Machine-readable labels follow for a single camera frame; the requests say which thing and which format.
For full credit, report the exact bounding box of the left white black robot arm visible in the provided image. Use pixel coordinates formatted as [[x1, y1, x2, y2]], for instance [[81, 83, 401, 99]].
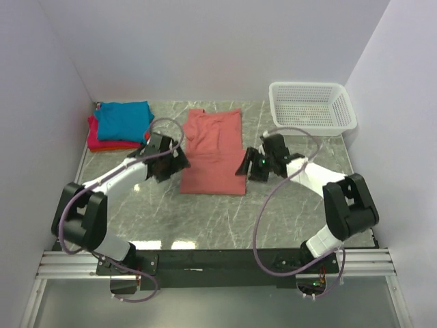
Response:
[[52, 150, 190, 275]]

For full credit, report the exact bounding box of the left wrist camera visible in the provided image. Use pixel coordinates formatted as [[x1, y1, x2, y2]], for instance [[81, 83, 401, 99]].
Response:
[[143, 132, 173, 156]]

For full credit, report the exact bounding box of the folded magenta t shirt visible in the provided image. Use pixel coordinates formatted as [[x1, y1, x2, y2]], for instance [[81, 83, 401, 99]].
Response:
[[87, 115, 140, 149]]

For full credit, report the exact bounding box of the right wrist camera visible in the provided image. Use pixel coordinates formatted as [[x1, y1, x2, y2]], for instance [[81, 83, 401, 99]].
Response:
[[260, 133, 290, 160]]

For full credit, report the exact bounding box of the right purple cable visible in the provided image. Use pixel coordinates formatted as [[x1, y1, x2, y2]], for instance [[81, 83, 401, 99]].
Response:
[[251, 126, 346, 299]]

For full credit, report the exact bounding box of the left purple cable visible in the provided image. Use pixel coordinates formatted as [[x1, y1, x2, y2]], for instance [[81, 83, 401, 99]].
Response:
[[58, 118, 185, 303]]

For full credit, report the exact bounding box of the black base beam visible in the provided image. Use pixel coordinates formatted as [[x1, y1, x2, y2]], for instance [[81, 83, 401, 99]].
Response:
[[96, 248, 339, 288]]

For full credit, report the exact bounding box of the aluminium rail frame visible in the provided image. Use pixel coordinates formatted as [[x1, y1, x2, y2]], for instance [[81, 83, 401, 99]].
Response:
[[36, 249, 397, 279]]

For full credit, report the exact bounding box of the folded blue t shirt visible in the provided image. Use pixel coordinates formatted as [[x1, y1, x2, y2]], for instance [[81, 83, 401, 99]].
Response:
[[94, 101, 154, 143]]

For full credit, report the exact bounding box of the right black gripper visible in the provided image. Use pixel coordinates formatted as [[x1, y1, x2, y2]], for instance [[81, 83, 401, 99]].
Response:
[[235, 148, 275, 184]]

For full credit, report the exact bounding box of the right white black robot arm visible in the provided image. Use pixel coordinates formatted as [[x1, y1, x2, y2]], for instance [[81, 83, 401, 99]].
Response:
[[236, 148, 380, 273]]

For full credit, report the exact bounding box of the salmon pink t shirt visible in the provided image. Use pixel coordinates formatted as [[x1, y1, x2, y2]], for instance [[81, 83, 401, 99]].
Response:
[[180, 109, 246, 195]]

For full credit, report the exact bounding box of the purple cable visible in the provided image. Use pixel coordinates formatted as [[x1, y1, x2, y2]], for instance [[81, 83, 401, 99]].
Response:
[[251, 126, 346, 299], [58, 118, 185, 303]]

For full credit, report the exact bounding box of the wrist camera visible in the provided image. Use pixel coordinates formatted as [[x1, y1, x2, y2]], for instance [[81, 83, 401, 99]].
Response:
[[143, 132, 173, 156], [260, 133, 290, 160]]

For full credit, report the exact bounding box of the folded orange t shirt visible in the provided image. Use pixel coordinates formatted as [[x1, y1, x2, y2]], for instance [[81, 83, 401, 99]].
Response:
[[89, 147, 133, 153]]

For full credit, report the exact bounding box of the white plastic basket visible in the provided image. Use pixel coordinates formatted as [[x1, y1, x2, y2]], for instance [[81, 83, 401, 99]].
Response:
[[268, 82, 357, 137]]

